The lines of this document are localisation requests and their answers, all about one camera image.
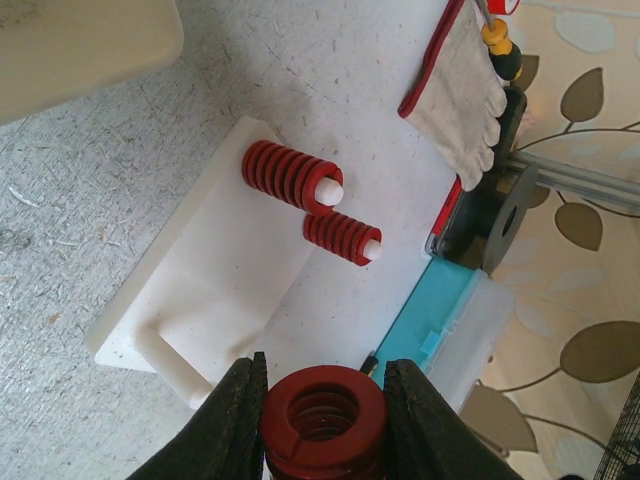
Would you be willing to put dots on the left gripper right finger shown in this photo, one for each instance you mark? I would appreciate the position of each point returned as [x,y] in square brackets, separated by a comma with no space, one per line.
[427,439]

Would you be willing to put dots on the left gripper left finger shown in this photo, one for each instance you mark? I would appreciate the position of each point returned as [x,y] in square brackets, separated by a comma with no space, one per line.
[222,439]

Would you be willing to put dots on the large red spring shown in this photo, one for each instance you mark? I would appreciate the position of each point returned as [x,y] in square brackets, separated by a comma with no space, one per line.
[289,175]
[344,236]
[325,422]

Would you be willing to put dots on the white peg base plate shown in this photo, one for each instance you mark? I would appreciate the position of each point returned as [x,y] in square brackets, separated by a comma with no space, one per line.
[210,281]

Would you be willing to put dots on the beige work glove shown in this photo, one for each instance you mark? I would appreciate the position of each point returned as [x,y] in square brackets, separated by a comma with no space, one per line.
[456,99]

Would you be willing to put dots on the white tray of springs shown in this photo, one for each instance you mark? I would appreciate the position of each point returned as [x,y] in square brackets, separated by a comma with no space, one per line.
[55,51]

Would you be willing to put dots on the small yellow black screwdriver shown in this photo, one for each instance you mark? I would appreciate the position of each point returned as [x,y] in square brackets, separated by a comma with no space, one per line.
[369,365]

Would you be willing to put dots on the teal clear toolbox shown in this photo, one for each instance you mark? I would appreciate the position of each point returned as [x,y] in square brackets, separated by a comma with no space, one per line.
[448,326]

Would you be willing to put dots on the black filament spool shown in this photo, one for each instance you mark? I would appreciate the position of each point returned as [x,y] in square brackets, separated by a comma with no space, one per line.
[502,215]

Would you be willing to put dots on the orange black screwdriver right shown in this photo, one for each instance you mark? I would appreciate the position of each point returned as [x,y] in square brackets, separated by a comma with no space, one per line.
[504,54]

